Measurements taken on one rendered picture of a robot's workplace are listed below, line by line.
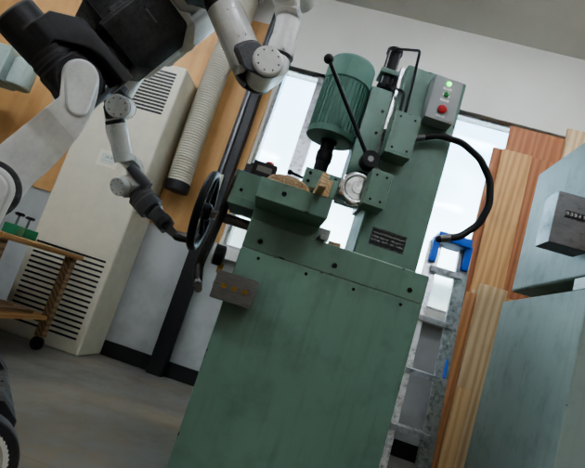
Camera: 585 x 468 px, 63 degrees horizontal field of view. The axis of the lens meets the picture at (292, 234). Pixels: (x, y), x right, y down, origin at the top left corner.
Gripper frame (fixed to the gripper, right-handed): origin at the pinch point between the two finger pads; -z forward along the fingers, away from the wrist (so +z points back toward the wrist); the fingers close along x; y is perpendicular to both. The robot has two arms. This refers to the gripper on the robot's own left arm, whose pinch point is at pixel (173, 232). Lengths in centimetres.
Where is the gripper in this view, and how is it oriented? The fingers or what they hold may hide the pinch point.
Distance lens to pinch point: 171.5
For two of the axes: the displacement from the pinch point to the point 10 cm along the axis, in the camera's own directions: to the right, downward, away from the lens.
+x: 1.2, -1.8, -9.8
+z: -6.7, -7.4, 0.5
